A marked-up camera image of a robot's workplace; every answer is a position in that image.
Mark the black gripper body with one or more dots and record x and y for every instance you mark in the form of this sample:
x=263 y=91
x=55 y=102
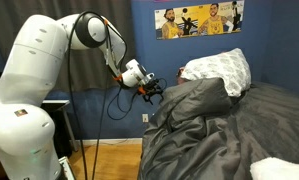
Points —
x=154 y=89

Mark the grey blanket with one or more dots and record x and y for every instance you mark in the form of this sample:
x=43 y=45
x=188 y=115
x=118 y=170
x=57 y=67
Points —
x=195 y=133

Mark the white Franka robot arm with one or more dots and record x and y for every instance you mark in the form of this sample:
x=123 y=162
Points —
x=22 y=133

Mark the mauve pink pillow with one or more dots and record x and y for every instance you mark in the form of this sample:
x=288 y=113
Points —
x=181 y=75

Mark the white patterned pillow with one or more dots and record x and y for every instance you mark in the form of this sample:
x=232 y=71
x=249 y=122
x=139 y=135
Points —
x=222 y=66

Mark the basketball players poster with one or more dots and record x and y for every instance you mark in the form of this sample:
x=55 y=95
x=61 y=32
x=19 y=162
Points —
x=209 y=20

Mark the black side table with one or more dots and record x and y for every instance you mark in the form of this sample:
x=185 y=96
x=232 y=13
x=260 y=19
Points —
x=60 y=130

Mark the white fluffy duvet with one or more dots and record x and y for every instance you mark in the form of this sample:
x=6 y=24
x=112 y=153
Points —
x=279 y=168

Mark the grey curtain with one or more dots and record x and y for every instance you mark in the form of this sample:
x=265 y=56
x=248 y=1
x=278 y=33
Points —
x=2 y=20

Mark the white wall outlet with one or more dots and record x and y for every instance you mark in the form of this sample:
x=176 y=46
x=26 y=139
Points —
x=145 y=118

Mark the white metal frame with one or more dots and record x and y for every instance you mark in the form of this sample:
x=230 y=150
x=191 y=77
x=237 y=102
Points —
x=66 y=168

